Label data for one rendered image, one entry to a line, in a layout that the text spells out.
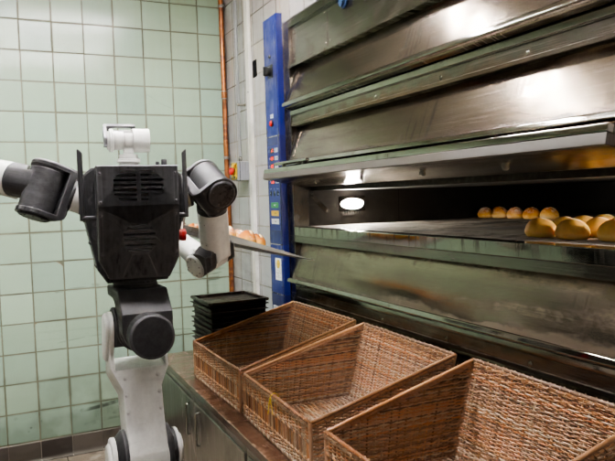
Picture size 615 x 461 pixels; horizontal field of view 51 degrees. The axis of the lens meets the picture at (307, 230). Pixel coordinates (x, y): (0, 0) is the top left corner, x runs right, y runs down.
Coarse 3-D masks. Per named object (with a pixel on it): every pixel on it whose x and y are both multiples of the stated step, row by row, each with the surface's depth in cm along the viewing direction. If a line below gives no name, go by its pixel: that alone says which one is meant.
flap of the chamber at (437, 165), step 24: (528, 144) 141; (552, 144) 134; (576, 144) 129; (600, 144) 123; (312, 168) 239; (336, 168) 222; (360, 168) 207; (384, 168) 197; (408, 168) 190; (432, 168) 183; (456, 168) 177; (480, 168) 171; (528, 168) 161; (552, 168) 156; (576, 168) 152
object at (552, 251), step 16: (352, 240) 244; (368, 240) 233; (384, 240) 223; (400, 240) 214; (416, 240) 206; (432, 240) 198; (448, 240) 191; (464, 240) 185; (480, 240) 178; (496, 240) 176; (512, 240) 174; (512, 256) 167; (528, 256) 162; (544, 256) 158; (560, 256) 153; (576, 256) 149; (592, 256) 145; (608, 256) 141
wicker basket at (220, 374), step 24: (264, 312) 282; (288, 312) 287; (312, 312) 270; (216, 336) 272; (240, 336) 277; (264, 336) 283; (288, 336) 285; (312, 336) 266; (216, 360) 242; (240, 360) 278; (264, 360) 224; (216, 384) 243; (240, 384) 220; (240, 408) 221
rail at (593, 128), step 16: (560, 128) 133; (576, 128) 129; (592, 128) 126; (608, 128) 123; (448, 144) 167; (464, 144) 161; (480, 144) 155; (496, 144) 150; (336, 160) 223; (352, 160) 212; (368, 160) 203
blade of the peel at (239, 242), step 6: (198, 234) 237; (234, 240) 216; (240, 240) 217; (246, 240) 218; (234, 246) 265; (240, 246) 245; (246, 246) 226; (252, 246) 219; (258, 246) 220; (264, 246) 221; (264, 252) 269; (270, 252) 249; (276, 252) 228; (282, 252) 224; (288, 252) 225; (300, 258) 237; (306, 258) 228
